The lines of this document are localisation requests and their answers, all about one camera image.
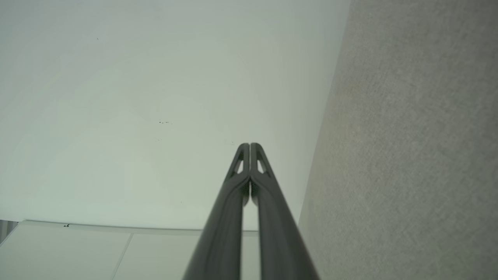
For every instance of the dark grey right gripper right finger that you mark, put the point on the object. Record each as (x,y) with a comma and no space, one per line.
(280,241)

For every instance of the grey fabric sofa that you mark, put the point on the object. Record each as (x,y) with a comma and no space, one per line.
(408,155)

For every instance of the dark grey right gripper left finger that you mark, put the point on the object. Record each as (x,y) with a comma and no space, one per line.
(220,241)

